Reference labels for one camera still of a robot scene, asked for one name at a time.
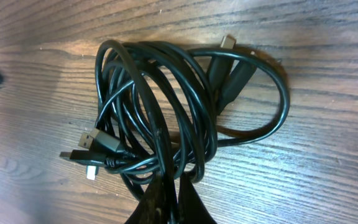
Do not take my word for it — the thick black USB cable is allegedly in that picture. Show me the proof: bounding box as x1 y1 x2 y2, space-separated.
94 34 291 200

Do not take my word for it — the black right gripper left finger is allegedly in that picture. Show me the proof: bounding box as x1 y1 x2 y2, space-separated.
125 174 177 224

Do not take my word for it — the thin black USB cable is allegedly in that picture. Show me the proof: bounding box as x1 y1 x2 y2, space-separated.
59 62 180 187

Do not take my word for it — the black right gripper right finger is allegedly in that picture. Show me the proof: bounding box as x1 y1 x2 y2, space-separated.
178 173 216 224

